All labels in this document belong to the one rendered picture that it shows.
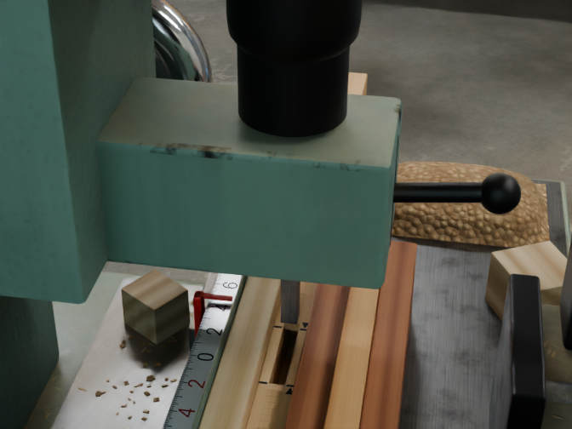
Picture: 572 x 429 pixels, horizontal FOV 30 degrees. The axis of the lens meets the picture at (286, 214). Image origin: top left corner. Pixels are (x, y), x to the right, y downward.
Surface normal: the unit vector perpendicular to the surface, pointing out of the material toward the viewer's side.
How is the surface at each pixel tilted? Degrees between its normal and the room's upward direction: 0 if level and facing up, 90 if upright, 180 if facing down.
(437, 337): 0
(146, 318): 90
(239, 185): 90
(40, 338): 90
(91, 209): 90
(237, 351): 0
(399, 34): 1
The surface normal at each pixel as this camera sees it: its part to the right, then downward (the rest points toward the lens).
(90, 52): 0.99, 0.10
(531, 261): 0.01, -0.83
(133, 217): -0.16, 0.54
